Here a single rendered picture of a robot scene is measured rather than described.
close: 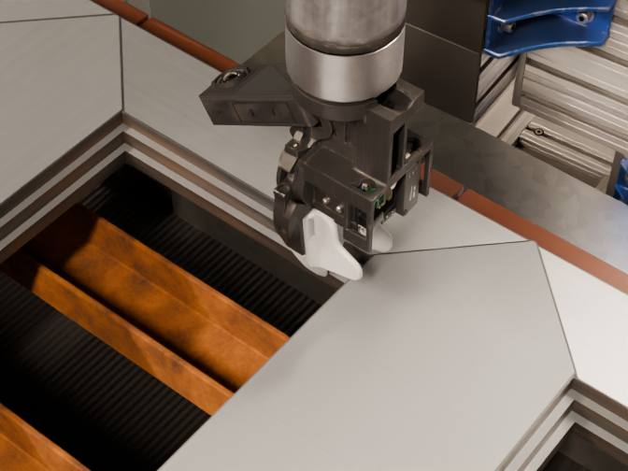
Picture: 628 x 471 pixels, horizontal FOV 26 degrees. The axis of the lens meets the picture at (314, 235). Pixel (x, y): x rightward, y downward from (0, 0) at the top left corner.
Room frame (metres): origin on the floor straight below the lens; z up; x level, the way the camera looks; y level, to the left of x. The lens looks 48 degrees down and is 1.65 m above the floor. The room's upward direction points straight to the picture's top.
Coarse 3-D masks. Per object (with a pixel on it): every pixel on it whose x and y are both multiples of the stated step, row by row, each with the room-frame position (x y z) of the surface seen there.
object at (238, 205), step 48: (96, 144) 0.82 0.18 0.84; (144, 144) 0.82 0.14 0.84; (48, 192) 0.77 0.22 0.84; (192, 192) 0.78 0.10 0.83; (240, 192) 0.76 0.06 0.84; (0, 240) 0.72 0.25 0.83; (336, 288) 0.68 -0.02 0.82; (576, 384) 0.57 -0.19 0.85; (528, 432) 0.52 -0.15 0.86; (576, 432) 0.55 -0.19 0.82; (624, 432) 0.53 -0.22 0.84
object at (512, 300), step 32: (384, 256) 0.68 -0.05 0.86; (416, 256) 0.68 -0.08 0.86; (448, 256) 0.68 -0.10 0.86; (480, 256) 0.68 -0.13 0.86; (448, 288) 0.65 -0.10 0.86; (480, 288) 0.65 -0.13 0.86; (512, 288) 0.65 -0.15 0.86; (544, 288) 0.65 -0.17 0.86; (512, 320) 0.62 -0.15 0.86; (544, 320) 0.62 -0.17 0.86; (544, 352) 0.59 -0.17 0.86
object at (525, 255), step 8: (528, 240) 0.70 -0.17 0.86; (488, 248) 0.69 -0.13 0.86; (496, 248) 0.69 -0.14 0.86; (504, 248) 0.69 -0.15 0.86; (512, 248) 0.69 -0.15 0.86; (520, 248) 0.69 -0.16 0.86; (528, 248) 0.69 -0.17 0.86; (536, 248) 0.69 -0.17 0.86; (504, 256) 0.68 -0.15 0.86; (512, 256) 0.68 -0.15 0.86; (520, 256) 0.68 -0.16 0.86; (528, 256) 0.68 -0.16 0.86; (536, 256) 0.68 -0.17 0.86; (520, 264) 0.67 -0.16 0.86; (528, 264) 0.67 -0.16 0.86; (536, 264) 0.67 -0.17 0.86; (528, 272) 0.67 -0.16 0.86; (536, 272) 0.67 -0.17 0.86; (544, 272) 0.67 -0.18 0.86; (544, 280) 0.66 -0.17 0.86
